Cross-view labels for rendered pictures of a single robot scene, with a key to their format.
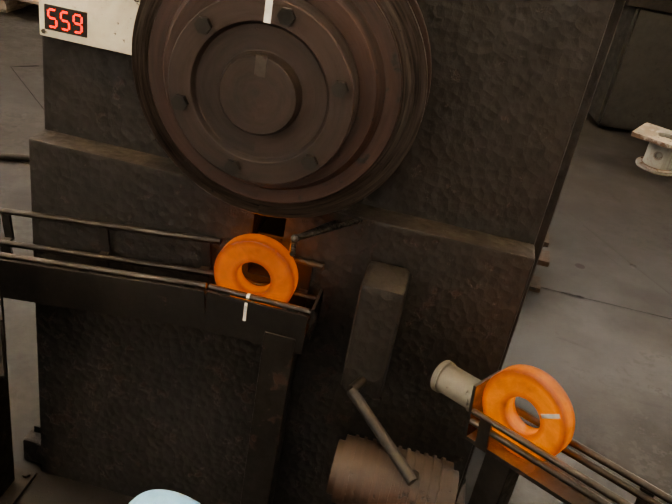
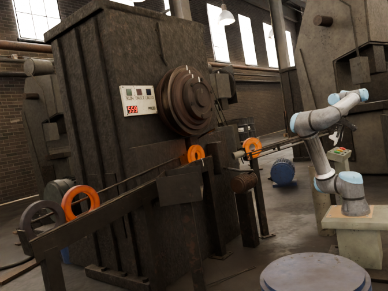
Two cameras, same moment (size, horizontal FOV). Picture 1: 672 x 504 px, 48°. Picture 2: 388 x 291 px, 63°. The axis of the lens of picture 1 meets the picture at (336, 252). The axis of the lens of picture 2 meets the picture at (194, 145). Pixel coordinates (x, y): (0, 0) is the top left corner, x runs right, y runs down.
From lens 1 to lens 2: 2.05 m
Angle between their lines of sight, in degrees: 60
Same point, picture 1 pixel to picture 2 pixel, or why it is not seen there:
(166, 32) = (176, 93)
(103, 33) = (141, 109)
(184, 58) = (190, 93)
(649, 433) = not seen: hidden behind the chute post
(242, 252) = (194, 149)
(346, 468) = (242, 178)
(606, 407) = not seen: hidden behind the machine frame
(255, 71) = (201, 92)
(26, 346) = not seen: outside the picture
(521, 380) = (249, 140)
